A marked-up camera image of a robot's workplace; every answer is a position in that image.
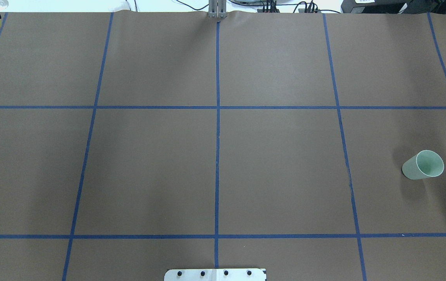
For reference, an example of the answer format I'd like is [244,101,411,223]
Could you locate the green plastic cup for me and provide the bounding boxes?
[402,150,444,180]

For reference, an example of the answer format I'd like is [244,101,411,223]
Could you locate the black box with label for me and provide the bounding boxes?
[341,0,407,14]

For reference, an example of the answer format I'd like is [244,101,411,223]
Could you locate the aluminium frame post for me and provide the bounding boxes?
[208,0,228,19]

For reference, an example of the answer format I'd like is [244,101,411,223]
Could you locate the white pedestal column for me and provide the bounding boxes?
[164,268,267,281]

